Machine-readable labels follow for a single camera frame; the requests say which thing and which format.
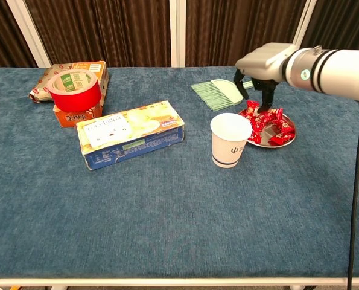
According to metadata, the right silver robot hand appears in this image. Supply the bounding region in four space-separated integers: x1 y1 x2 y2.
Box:
233 42 298 115

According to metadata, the mint green hand brush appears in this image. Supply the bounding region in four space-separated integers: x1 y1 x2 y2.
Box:
191 79 255 112

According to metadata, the silver metal plate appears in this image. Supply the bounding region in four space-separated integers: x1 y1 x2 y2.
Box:
238 106 297 149

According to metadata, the white paper cup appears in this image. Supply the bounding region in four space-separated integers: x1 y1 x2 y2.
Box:
209 112 253 169

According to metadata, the brown fabric divider panel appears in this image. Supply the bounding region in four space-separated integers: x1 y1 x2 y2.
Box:
24 0 171 68
185 0 307 68
0 0 37 69
302 0 359 51

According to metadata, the long yellow blue box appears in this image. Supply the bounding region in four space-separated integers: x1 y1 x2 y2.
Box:
75 100 186 172

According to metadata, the blue table cloth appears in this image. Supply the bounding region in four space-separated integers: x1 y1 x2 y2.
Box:
0 66 359 279

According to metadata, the red tape roll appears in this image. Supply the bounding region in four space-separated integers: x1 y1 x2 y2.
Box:
46 68 103 113

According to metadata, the orange cardboard box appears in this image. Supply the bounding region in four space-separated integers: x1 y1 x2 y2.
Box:
52 60 110 128

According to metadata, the beige red snack packet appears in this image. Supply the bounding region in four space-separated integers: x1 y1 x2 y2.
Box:
28 63 77 104

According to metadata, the white divider frame post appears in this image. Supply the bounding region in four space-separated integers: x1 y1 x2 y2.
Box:
5 0 52 68
292 0 318 46
169 0 187 68

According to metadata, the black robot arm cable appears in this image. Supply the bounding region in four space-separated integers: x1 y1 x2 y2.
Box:
346 102 359 290

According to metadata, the white table frame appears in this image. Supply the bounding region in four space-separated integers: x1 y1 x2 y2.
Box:
0 277 359 290

